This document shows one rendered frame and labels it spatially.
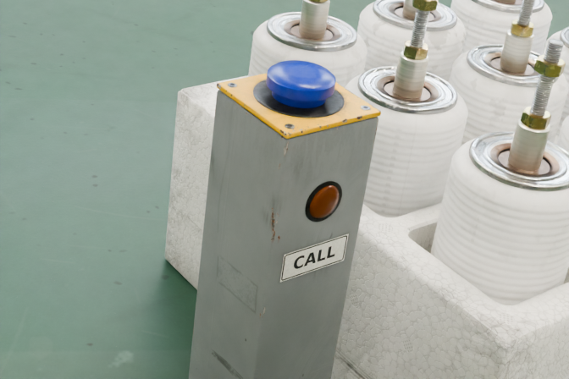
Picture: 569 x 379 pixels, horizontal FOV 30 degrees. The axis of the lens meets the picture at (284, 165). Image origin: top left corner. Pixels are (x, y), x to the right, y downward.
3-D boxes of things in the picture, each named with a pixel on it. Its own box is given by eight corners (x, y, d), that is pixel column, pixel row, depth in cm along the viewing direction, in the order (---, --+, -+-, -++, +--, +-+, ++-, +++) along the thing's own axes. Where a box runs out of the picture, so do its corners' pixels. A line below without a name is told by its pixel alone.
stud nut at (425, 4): (436, 13, 76) (439, 2, 75) (412, 9, 76) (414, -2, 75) (434, 3, 77) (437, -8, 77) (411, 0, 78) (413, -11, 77)
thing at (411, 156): (428, 329, 85) (475, 129, 76) (309, 312, 85) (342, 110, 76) (423, 261, 93) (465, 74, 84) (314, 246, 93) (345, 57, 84)
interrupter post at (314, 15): (292, 31, 88) (297, -7, 87) (317, 30, 89) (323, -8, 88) (304, 42, 87) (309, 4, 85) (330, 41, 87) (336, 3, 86)
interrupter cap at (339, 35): (251, 20, 89) (252, 13, 89) (332, 17, 92) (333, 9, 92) (288, 57, 83) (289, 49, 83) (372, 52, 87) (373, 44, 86)
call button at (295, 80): (345, 112, 62) (350, 80, 61) (290, 125, 60) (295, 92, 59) (303, 85, 65) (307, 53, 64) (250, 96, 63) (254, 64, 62)
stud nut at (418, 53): (426, 62, 78) (428, 51, 77) (403, 58, 78) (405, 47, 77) (425, 51, 79) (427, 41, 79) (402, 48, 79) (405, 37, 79)
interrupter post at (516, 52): (531, 71, 87) (541, 34, 85) (517, 79, 85) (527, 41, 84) (505, 61, 88) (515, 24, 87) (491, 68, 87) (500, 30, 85)
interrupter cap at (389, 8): (359, 2, 97) (361, -6, 96) (434, 2, 99) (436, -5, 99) (390, 35, 90) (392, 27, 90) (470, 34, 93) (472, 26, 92)
